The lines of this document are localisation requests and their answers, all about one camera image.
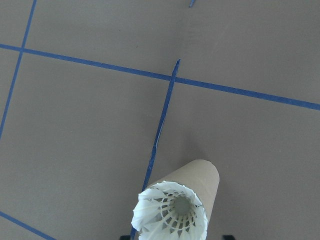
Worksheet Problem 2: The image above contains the white feather shuttlecock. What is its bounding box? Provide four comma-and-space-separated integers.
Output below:
131, 180, 209, 240

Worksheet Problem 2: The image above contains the brown cardboard tube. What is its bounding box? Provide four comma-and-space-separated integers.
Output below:
137, 159, 221, 240

